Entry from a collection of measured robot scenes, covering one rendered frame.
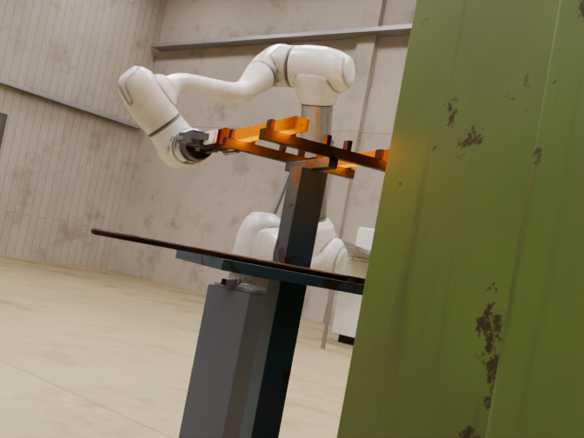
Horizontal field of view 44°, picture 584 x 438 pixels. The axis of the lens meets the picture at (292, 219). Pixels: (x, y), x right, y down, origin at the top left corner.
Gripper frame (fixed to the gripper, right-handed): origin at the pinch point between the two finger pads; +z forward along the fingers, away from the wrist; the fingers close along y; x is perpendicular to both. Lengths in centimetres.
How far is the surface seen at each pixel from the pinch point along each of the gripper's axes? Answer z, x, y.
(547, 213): 102, -15, 0
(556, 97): 101, -3, 0
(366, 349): 58, -36, -10
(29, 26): -1063, 265, -16
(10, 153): -1068, 64, -28
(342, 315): -510, -68, -342
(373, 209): -686, 68, -463
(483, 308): 84, -26, -10
